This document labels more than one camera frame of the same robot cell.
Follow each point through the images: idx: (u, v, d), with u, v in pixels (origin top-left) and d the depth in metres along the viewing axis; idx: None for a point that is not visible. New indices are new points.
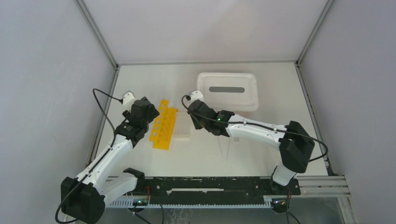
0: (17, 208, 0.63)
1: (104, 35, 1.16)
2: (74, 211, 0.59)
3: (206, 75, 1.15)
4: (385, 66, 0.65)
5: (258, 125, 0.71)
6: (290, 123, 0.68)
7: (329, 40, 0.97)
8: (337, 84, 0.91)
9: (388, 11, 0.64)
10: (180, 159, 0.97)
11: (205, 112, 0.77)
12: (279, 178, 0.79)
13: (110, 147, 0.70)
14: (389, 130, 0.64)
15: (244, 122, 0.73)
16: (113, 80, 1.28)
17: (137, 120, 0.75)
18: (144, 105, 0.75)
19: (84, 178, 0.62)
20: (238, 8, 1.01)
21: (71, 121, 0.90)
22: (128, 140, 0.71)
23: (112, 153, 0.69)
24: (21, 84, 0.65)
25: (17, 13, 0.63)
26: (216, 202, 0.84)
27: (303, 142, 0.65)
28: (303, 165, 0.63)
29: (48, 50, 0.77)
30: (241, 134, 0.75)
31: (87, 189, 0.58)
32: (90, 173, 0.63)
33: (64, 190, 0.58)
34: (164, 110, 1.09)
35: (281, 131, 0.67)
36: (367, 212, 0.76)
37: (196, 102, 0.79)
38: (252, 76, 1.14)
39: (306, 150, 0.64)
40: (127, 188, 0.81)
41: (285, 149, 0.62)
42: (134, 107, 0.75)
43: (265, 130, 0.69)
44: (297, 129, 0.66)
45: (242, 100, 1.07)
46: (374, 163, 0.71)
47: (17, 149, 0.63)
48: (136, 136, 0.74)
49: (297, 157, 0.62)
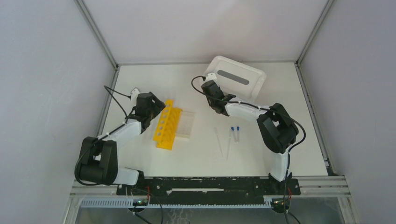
0: (17, 208, 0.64)
1: (104, 36, 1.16)
2: (90, 170, 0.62)
3: (222, 59, 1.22)
4: (386, 66, 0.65)
5: (247, 104, 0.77)
6: (275, 104, 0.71)
7: (330, 40, 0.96)
8: (337, 84, 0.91)
9: (388, 10, 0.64)
10: (180, 158, 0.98)
11: (214, 91, 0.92)
12: (274, 172, 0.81)
13: (125, 123, 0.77)
14: (389, 129, 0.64)
15: (239, 102, 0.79)
16: (113, 80, 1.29)
17: (144, 110, 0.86)
18: (147, 97, 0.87)
19: (104, 137, 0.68)
20: (237, 8, 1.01)
21: (72, 121, 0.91)
22: (139, 122, 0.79)
23: (127, 126, 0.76)
24: (21, 85, 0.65)
25: (16, 14, 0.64)
26: (216, 202, 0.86)
27: (286, 126, 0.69)
28: (278, 142, 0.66)
29: (48, 50, 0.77)
30: (236, 112, 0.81)
31: (107, 144, 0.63)
32: (109, 135, 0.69)
33: (85, 146, 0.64)
34: (169, 110, 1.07)
35: (264, 108, 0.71)
36: (366, 213, 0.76)
37: (208, 82, 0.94)
38: (263, 73, 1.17)
39: (287, 132, 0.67)
40: (130, 180, 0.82)
41: (261, 122, 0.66)
42: (140, 99, 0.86)
43: (251, 108, 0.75)
44: (280, 110, 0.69)
45: (243, 90, 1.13)
46: (375, 162, 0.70)
47: (17, 150, 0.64)
48: (144, 124, 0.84)
49: (272, 133, 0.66)
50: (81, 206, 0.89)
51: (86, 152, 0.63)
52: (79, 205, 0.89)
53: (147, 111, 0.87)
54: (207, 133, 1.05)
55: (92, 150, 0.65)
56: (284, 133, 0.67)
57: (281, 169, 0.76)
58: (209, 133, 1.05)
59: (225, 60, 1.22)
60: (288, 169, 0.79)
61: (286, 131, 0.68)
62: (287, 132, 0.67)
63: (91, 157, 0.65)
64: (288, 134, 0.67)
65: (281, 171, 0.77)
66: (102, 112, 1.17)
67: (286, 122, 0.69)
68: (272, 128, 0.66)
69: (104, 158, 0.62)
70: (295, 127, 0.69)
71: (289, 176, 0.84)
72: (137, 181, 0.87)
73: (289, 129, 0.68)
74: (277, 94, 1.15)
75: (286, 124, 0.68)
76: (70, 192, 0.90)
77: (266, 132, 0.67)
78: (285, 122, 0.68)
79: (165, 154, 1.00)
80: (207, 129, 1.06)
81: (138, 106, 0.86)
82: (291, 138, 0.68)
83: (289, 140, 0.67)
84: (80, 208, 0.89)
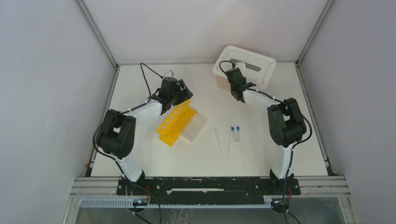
0: (17, 208, 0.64)
1: (104, 35, 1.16)
2: (108, 139, 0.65)
3: (232, 48, 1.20)
4: (385, 66, 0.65)
5: (264, 94, 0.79)
6: (289, 98, 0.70)
7: (330, 40, 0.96)
8: (337, 83, 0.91)
9: (388, 10, 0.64)
10: (180, 158, 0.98)
11: (236, 78, 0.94)
12: (275, 169, 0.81)
13: (147, 102, 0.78)
14: (389, 130, 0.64)
15: (257, 90, 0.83)
16: (113, 80, 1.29)
17: (166, 94, 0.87)
18: (173, 80, 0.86)
19: (126, 112, 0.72)
20: (237, 8, 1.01)
21: (72, 121, 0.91)
22: (160, 104, 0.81)
23: (147, 106, 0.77)
24: (21, 85, 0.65)
25: (16, 14, 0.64)
26: (216, 202, 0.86)
27: (294, 122, 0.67)
28: (280, 132, 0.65)
29: (48, 50, 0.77)
30: (252, 100, 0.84)
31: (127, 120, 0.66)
32: (131, 111, 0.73)
33: (108, 117, 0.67)
34: (182, 108, 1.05)
35: (277, 100, 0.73)
36: (366, 213, 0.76)
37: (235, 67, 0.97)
38: (273, 60, 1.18)
39: (293, 127, 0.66)
40: (133, 173, 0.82)
41: (270, 111, 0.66)
42: (165, 81, 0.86)
43: (265, 98, 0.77)
44: (292, 105, 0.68)
45: (254, 78, 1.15)
46: (374, 162, 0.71)
47: (18, 150, 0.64)
48: (165, 107, 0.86)
49: (278, 122, 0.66)
50: (81, 206, 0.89)
51: (107, 121, 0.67)
52: (79, 205, 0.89)
53: (169, 94, 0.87)
54: (207, 133, 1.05)
55: (114, 122, 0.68)
56: (291, 128, 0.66)
57: (283, 167, 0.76)
58: (209, 133, 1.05)
59: (236, 50, 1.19)
60: (290, 168, 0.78)
61: (293, 126, 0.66)
62: (294, 128, 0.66)
63: (110, 129, 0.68)
64: (295, 129, 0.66)
65: (282, 168, 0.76)
66: (102, 112, 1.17)
67: (296, 117, 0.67)
68: (279, 119, 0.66)
69: (123, 131, 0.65)
70: (305, 125, 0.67)
71: (291, 177, 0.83)
72: (137, 182, 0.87)
73: (297, 125, 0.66)
74: (276, 95, 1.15)
75: (295, 120, 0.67)
76: (70, 192, 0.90)
77: (272, 120, 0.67)
78: (294, 117, 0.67)
79: (165, 154, 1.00)
80: (207, 129, 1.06)
81: (162, 87, 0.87)
82: (296, 135, 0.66)
83: (293, 135, 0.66)
84: (80, 208, 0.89)
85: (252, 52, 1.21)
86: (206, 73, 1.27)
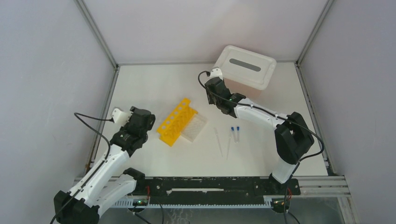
0: (17, 208, 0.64)
1: (103, 35, 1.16)
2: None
3: (233, 48, 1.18)
4: (385, 66, 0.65)
5: (261, 109, 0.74)
6: (292, 113, 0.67)
7: (329, 40, 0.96)
8: (338, 83, 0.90)
9: (387, 10, 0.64)
10: (180, 159, 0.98)
11: (221, 89, 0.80)
12: (277, 173, 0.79)
13: (105, 159, 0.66)
14: (389, 129, 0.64)
15: (251, 106, 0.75)
16: (113, 80, 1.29)
17: (137, 129, 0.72)
18: (145, 115, 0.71)
19: (76, 193, 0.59)
20: (237, 8, 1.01)
21: (72, 121, 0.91)
22: (123, 154, 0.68)
23: (106, 165, 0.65)
24: (22, 84, 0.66)
25: (17, 14, 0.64)
26: (216, 202, 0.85)
27: (302, 136, 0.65)
28: (293, 154, 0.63)
29: (48, 50, 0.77)
30: (247, 116, 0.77)
31: (79, 205, 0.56)
32: (82, 188, 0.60)
33: (57, 202, 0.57)
34: (183, 108, 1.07)
35: (281, 118, 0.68)
36: (366, 213, 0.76)
37: (214, 79, 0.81)
38: (273, 60, 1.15)
39: (302, 143, 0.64)
40: (127, 191, 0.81)
41: (279, 134, 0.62)
42: (137, 115, 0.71)
43: (266, 115, 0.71)
44: (297, 120, 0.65)
45: (254, 77, 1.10)
46: (374, 161, 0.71)
47: (18, 149, 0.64)
48: (132, 145, 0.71)
49: (290, 145, 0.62)
50: None
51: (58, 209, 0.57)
52: None
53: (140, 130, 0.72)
54: (207, 134, 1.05)
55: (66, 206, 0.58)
56: (300, 142, 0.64)
57: (286, 173, 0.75)
58: (209, 133, 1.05)
59: (236, 50, 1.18)
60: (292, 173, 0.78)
61: (302, 141, 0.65)
62: (303, 142, 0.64)
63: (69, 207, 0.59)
64: (304, 144, 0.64)
65: (286, 173, 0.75)
66: (102, 112, 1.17)
67: (303, 132, 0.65)
68: (290, 141, 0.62)
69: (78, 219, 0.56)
70: (312, 138, 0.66)
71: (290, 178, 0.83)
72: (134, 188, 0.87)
73: (306, 140, 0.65)
74: (276, 95, 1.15)
75: (304, 135, 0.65)
76: None
77: (283, 142, 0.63)
78: (302, 132, 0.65)
79: (165, 154, 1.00)
80: (206, 130, 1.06)
81: (132, 122, 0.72)
82: (306, 149, 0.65)
83: (303, 151, 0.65)
84: None
85: (252, 52, 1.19)
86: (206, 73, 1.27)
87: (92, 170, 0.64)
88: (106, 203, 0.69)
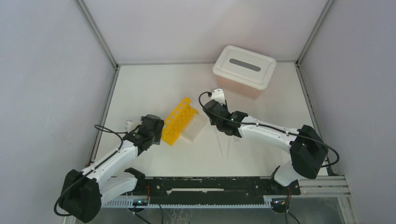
0: (17, 208, 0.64)
1: (103, 35, 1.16)
2: (71, 205, 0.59)
3: (233, 48, 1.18)
4: (386, 66, 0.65)
5: (269, 127, 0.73)
6: (303, 127, 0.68)
7: (330, 40, 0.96)
8: (338, 84, 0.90)
9: (388, 11, 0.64)
10: (180, 159, 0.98)
11: (219, 112, 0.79)
12: (280, 178, 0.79)
13: (118, 150, 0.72)
14: (389, 129, 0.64)
15: (257, 124, 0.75)
16: (113, 80, 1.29)
17: (147, 131, 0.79)
18: (156, 119, 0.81)
19: (89, 173, 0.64)
20: (237, 8, 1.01)
21: (71, 121, 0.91)
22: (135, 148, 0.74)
23: (118, 155, 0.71)
24: (23, 84, 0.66)
25: (17, 13, 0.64)
26: (216, 202, 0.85)
27: (316, 148, 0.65)
28: (313, 170, 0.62)
29: (48, 50, 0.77)
30: (254, 136, 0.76)
31: (89, 184, 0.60)
32: (95, 170, 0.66)
33: (67, 180, 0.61)
34: (183, 107, 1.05)
35: (293, 134, 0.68)
36: (366, 213, 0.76)
37: (210, 102, 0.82)
38: (273, 60, 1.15)
39: (317, 155, 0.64)
40: (126, 189, 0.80)
41: (295, 151, 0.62)
42: (147, 118, 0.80)
43: (277, 132, 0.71)
44: (310, 133, 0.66)
45: (254, 77, 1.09)
46: (374, 161, 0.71)
47: (18, 149, 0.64)
48: (142, 145, 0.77)
49: (308, 161, 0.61)
50: None
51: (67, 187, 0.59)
52: None
53: (150, 132, 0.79)
54: (207, 134, 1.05)
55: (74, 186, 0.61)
56: (317, 155, 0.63)
57: (290, 178, 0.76)
58: (210, 133, 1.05)
59: (236, 50, 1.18)
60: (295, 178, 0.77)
61: (318, 153, 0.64)
62: (319, 154, 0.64)
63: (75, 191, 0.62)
64: (320, 157, 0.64)
65: (290, 178, 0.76)
66: (102, 112, 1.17)
67: (317, 144, 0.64)
68: (306, 156, 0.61)
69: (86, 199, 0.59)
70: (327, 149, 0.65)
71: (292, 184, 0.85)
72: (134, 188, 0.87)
73: (321, 152, 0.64)
74: (276, 95, 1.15)
75: (318, 147, 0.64)
76: None
77: (300, 160, 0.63)
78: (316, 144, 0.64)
79: (165, 154, 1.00)
80: (207, 130, 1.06)
81: (143, 124, 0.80)
82: (323, 160, 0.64)
83: (321, 164, 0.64)
84: None
85: (252, 52, 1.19)
86: (206, 73, 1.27)
87: (105, 156, 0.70)
88: (107, 194, 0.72)
